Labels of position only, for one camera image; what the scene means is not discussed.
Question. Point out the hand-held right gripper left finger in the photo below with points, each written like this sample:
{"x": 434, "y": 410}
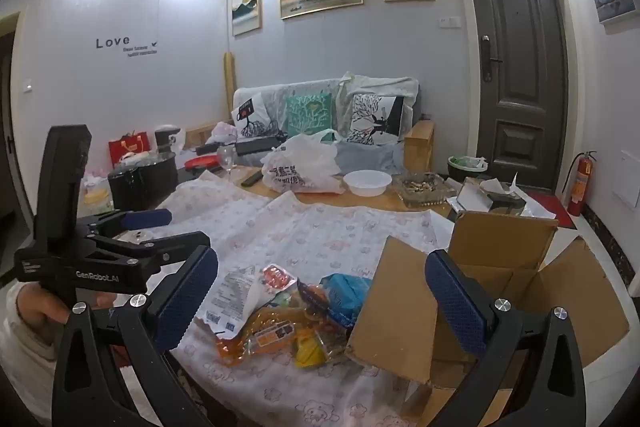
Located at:
{"x": 185, "y": 302}

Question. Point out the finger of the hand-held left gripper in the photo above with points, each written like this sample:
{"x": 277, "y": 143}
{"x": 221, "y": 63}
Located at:
{"x": 165, "y": 244}
{"x": 147, "y": 219}

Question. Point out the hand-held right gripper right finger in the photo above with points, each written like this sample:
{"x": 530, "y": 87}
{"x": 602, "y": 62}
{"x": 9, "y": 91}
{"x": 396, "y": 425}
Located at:
{"x": 460, "y": 307}

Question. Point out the white printed snack packet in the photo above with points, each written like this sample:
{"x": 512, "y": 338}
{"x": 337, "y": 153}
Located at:
{"x": 232, "y": 294}

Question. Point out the brown cardboard box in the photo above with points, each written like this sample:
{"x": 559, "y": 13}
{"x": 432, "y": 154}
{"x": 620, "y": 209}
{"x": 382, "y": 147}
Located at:
{"x": 400, "y": 307}

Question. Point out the orange snack packet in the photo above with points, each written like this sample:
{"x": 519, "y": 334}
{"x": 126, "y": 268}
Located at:
{"x": 265, "y": 334}

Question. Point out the red and silver snack packet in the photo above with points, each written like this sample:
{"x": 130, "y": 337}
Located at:
{"x": 277, "y": 278}

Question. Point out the blue snack packet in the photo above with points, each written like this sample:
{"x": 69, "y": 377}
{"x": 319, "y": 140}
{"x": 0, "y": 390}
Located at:
{"x": 345, "y": 294}

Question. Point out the yellow cracker packet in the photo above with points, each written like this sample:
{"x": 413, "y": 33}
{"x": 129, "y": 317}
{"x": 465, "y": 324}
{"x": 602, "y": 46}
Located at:
{"x": 310, "y": 352}

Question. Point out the person's left forearm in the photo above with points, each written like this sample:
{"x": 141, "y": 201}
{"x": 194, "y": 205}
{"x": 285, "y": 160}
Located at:
{"x": 27, "y": 357}

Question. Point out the person's left hand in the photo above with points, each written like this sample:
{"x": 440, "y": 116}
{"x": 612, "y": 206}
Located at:
{"x": 45, "y": 302}

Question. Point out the black pot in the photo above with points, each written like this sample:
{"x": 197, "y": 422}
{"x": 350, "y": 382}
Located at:
{"x": 140, "y": 182}

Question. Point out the clear plastic container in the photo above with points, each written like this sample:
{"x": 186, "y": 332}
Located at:
{"x": 97, "y": 199}

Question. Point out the red gift bag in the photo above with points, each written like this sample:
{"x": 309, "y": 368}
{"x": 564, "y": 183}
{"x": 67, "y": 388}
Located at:
{"x": 129, "y": 147}

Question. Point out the wine glass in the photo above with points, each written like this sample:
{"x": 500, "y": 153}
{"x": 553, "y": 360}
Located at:
{"x": 226, "y": 157}

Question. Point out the black remote control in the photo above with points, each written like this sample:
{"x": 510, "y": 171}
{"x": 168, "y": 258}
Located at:
{"x": 251, "y": 178}

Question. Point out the white open paper box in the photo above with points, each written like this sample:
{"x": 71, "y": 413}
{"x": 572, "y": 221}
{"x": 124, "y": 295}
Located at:
{"x": 472, "y": 194}

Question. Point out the crumpled white bag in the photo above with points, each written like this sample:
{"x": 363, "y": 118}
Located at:
{"x": 224, "y": 132}

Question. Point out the glass ashtray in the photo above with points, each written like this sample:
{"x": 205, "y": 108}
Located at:
{"x": 422, "y": 189}

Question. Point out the black flat device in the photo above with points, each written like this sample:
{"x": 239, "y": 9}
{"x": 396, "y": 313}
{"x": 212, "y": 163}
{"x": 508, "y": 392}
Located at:
{"x": 255, "y": 146}

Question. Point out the red doormat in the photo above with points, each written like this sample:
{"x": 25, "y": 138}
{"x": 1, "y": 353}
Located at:
{"x": 552, "y": 207}

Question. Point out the dark trash bin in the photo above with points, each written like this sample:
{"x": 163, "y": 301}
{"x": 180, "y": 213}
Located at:
{"x": 465, "y": 169}

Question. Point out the white printed cloth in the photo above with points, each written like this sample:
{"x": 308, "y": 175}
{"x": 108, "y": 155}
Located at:
{"x": 310, "y": 232}

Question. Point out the small tree print cushion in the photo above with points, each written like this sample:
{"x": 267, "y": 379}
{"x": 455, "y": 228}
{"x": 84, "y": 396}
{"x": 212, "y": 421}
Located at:
{"x": 252, "y": 114}

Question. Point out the white plastic bowl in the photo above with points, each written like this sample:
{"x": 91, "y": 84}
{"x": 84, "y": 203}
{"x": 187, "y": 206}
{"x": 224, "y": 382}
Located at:
{"x": 367, "y": 182}

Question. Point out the rolled wooden mat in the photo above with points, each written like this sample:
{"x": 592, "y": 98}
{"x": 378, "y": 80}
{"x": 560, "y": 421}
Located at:
{"x": 229, "y": 87}

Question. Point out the white plastic bag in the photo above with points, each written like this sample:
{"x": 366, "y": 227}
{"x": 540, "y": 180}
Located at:
{"x": 300, "y": 167}

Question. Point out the red fire extinguisher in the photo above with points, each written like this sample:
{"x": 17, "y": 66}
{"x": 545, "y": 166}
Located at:
{"x": 580, "y": 187}

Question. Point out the teal patterned cushion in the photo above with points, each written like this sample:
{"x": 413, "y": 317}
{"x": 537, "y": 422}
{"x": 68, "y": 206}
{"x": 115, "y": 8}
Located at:
{"x": 309, "y": 114}

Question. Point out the large tree print cushion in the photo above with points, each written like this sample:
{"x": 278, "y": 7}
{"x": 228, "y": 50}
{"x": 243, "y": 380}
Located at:
{"x": 372, "y": 119}

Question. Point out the narrow framed painting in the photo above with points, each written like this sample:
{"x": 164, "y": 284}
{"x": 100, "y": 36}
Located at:
{"x": 246, "y": 7}

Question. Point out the dark brown door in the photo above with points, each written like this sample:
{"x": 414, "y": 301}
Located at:
{"x": 520, "y": 57}

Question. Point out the black wall lettering decal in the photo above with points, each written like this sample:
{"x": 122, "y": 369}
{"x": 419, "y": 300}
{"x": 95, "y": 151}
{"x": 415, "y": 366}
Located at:
{"x": 112, "y": 42}

